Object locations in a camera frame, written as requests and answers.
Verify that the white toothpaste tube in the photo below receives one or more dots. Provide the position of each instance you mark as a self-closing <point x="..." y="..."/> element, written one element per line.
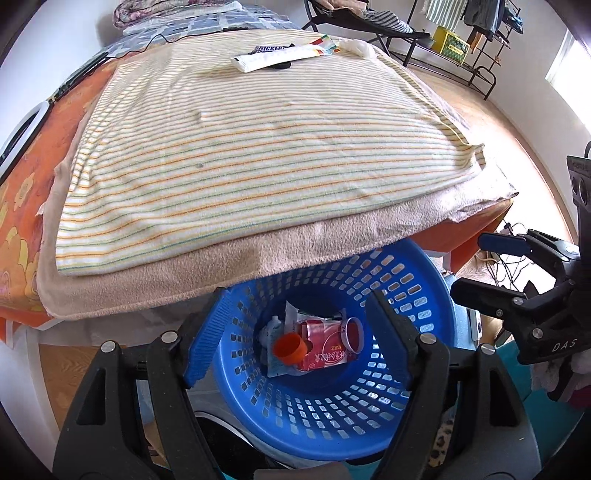
<point x="272" y="59"/>

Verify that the yellow striped towel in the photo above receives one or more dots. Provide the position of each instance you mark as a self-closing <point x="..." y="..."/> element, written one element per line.
<point x="254" y="161"/>

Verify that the small clear bottle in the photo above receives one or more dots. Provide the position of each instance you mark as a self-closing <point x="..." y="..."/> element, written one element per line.
<point x="273" y="330"/>

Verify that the black folding chair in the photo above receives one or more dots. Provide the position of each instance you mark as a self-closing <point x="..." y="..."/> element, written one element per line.
<point x="351" y="19"/>

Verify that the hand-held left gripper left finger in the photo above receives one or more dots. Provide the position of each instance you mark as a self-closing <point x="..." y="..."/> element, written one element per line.
<point x="207" y="337"/>

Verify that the dark hanging jacket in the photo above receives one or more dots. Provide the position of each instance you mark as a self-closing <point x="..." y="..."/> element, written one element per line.
<point x="480" y="11"/>

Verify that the red cardboard box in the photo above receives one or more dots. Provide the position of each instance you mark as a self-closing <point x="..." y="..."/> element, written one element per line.
<point x="323" y="350"/>

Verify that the brown candy bar wrapper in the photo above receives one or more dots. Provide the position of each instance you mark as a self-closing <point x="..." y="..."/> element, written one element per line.
<point x="272" y="47"/>

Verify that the beige towel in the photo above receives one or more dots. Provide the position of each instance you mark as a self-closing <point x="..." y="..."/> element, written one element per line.
<point x="277" y="249"/>

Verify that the small black object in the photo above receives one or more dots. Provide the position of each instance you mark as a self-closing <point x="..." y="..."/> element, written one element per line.
<point x="279" y="67"/>

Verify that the black metal clothes rack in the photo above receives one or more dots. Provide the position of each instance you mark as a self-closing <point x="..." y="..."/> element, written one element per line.
<point x="480" y="70"/>

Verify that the crumpled white tissue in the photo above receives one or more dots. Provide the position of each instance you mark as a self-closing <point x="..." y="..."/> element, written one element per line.
<point x="358" y="47"/>

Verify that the colourful snack wrapper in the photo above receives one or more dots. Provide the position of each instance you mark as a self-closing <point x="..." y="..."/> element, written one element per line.
<point x="323" y="45"/>

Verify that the window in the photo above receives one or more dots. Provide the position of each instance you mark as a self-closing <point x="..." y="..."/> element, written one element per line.
<point x="565" y="64"/>

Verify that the teal hanging garment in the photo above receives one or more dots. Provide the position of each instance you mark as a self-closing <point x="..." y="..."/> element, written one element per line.
<point x="515" y="21"/>

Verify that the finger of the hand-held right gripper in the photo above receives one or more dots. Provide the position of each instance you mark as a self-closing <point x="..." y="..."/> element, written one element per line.
<point x="501" y="243"/>
<point x="485" y="295"/>

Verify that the orange floral bedsheet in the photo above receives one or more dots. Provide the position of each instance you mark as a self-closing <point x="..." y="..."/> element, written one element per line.
<point x="23" y="129"/>

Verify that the folded floral quilt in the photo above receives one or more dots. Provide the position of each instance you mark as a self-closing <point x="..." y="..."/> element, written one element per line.
<point x="138" y="11"/>

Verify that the beige cloth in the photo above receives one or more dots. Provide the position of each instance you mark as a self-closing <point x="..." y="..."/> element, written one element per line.
<point x="337" y="3"/>

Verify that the navy striped cloth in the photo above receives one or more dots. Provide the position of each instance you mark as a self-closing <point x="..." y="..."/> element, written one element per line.
<point x="388" y="21"/>

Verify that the orange plastic cup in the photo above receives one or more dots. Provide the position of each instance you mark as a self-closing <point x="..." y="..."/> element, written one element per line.
<point x="288" y="348"/>

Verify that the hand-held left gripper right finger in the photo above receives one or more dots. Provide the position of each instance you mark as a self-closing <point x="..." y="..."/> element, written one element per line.
<point x="392" y="341"/>

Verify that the blue patterned bed sheet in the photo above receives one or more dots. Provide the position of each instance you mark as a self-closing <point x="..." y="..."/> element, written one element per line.
<point x="194" y="25"/>

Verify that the green striped hanging cloth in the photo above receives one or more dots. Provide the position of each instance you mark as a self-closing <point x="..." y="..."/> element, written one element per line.
<point x="443" y="8"/>

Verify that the blue plastic basket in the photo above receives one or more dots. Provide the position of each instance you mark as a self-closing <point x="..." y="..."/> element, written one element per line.
<point x="323" y="415"/>

